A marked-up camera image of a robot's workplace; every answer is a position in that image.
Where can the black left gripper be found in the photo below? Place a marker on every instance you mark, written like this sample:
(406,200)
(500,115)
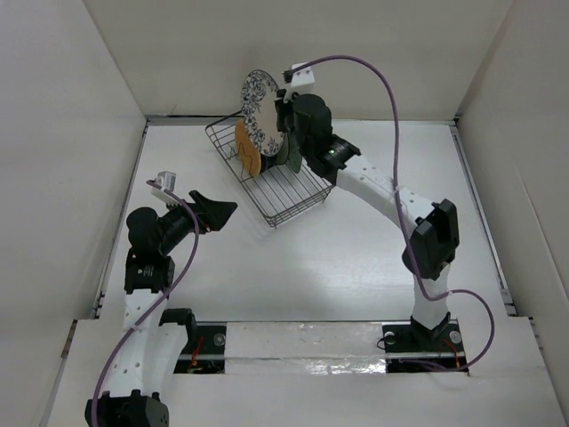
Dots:
(211,214)

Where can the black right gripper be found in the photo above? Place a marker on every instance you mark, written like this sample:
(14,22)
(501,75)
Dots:
(283,106)

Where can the blue white floral plate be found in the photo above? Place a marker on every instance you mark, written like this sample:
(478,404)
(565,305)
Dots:
(258,95)

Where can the black round bowl plate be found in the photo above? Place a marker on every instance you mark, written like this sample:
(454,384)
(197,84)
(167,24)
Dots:
(267,162)

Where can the orange woven bamboo round plate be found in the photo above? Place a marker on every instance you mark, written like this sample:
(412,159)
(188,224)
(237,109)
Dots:
(245,149)

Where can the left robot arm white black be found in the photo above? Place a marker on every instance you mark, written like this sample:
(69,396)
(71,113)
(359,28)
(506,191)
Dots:
(131,385)

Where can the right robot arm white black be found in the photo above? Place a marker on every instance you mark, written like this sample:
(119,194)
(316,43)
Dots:
(430,229)

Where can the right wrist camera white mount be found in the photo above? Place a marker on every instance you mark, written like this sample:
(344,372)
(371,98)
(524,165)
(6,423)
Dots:
(299,79)

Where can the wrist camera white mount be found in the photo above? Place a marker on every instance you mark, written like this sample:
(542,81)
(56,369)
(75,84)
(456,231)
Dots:
(299,79)
(162,187)

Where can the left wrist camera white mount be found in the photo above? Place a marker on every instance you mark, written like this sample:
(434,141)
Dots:
(162,187)

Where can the grey wire dish rack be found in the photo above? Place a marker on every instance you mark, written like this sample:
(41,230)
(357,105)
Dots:
(279,194)

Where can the silver front rail tape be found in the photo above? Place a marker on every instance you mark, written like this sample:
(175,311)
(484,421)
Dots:
(320,348)

